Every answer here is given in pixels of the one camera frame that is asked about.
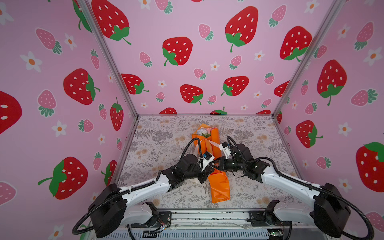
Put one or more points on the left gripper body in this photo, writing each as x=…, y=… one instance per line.
x=196, y=173

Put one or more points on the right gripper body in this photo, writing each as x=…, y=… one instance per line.
x=230, y=164

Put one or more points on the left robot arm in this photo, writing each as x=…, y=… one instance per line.
x=129, y=205

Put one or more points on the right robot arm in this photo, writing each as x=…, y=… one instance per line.
x=322, y=205

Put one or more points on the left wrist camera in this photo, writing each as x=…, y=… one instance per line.
x=206, y=159

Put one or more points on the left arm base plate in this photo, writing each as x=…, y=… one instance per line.
x=164, y=218

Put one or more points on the aluminium front rail frame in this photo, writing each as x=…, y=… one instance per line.
x=218, y=224

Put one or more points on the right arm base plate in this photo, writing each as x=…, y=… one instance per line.
x=258, y=218

